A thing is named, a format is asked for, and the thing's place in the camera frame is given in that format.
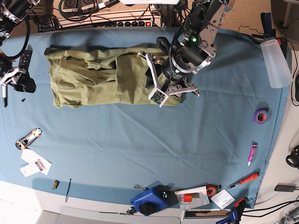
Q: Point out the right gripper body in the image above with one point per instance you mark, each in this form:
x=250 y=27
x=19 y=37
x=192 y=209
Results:
x=11 y=74

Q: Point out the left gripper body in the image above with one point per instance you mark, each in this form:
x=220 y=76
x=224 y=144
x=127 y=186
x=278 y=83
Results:
x=162 y=91

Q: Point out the olive green t-shirt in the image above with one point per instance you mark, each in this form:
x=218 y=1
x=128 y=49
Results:
x=98 y=77

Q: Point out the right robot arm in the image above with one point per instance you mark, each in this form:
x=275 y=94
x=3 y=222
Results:
x=13 y=12

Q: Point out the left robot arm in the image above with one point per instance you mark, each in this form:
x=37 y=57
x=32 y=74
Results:
x=191 y=49

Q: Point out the white marker pen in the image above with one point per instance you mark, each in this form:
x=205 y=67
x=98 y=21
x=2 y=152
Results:
x=4 y=95

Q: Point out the black remote control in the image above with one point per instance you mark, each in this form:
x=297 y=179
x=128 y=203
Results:
x=24 y=60

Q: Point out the blue table cloth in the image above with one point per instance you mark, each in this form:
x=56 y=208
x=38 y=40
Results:
x=107 y=149

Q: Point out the orange grey utility knife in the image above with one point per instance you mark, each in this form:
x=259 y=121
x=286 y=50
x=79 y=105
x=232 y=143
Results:
x=28 y=139

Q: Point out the purple tape roll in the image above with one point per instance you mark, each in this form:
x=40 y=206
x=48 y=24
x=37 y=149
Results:
x=260 y=116

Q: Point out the white paper card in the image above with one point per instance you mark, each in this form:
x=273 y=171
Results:
x=30 y=156

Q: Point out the pink glue tube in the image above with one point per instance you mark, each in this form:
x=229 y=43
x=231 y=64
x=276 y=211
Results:
x=252 y=152

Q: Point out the translucent plastic cup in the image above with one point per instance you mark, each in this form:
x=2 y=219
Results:
x=277 y=68

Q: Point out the orange tape roll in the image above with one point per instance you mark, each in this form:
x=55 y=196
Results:
x=211 y=190

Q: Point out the white rolled paper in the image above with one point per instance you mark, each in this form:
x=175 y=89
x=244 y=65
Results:
x=201 y=189

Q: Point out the blue plastic device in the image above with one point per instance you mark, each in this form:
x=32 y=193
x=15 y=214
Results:
x=151 y=200

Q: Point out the small orange block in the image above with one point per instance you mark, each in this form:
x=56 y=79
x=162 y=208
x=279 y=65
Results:
x=187 y=198

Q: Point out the small green battery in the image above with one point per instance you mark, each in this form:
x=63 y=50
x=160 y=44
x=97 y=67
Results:
x=55 y=184

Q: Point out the white square booklet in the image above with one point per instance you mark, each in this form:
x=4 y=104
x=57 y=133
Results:
x=222 y=199

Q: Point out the orange black tool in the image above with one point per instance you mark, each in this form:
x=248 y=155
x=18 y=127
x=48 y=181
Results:
x=283 y=43

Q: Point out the black tweezers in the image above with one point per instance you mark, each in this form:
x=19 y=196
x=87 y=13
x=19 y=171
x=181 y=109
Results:
x=68 y=190

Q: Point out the blue orange clamp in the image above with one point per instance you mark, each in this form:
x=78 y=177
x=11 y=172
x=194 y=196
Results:
x=234 y=216

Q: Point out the black power adapter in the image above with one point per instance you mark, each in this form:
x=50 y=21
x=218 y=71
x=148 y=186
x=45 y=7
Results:
x=285 y=188

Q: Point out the orange handled screwdriver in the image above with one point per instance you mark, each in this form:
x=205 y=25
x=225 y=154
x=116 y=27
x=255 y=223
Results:
x=244 y=180

